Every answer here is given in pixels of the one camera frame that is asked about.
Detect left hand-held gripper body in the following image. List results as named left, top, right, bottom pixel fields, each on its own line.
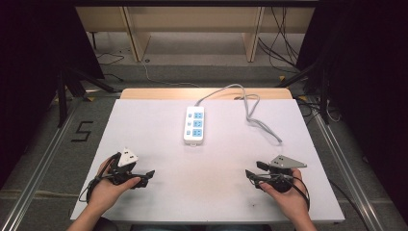
left=108, top=146, right=142, bottom=187

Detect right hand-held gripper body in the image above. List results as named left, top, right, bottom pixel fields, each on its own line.
left=255, top=154, right=308, bottom=193

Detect person's right hand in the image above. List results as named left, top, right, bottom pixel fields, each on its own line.
left=258, top=167, right=311, bottom=219

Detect person's left hand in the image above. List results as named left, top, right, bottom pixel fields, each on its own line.
left=87, top=157, right=142, bottom=214

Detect white table mat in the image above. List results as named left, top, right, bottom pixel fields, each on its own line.
left=69, top=98, right=346, bottom=224

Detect white power strip blue sockets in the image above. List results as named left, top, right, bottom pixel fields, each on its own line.
left=183, top=105, right=206, bottom=147

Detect black metal stand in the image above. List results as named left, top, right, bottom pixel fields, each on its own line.
left=55, top=66, right=118, bottom=129
left=274, top=60, right=332, bottom=125

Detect black curtain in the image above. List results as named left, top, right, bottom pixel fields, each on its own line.
left=295, top=0, right=408, bottom=223
left=0, top=0, right=106, bottom=191

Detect wooden shelf unit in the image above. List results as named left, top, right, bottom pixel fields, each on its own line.
left=75, top=5, right=318, bottom=64

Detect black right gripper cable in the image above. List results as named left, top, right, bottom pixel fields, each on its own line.
left=282, top=174, right=312, bottom=213

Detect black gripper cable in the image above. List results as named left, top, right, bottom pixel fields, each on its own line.
left=282, top=174, right=312, bottom=213
left=78, top=152, right=123, bottom=204

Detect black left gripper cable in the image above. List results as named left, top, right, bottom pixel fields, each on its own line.
left=78, top=152, right=123, bottom=204

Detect grey power strip cable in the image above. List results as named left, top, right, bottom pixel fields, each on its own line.
left=193, top=83, right=284, bottom=144

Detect aluminium floor rail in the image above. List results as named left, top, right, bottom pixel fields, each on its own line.
left=311, top=110, right=387, bottom=231
left=0, top=95, right=85, bottom=231

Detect black cable beside table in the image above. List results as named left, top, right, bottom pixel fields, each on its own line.
left=326, top=178, right=370, bottom=231

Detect white floor cable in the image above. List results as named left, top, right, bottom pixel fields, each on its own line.
left=140, top=60, right=200, bottom=89

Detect thin black floor cable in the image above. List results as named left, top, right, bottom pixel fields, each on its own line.
left=95, top=52, right=126, bottom=83

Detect bundle of black floor cables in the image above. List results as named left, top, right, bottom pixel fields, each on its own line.
left=257, top=6, right=303, bottom=75

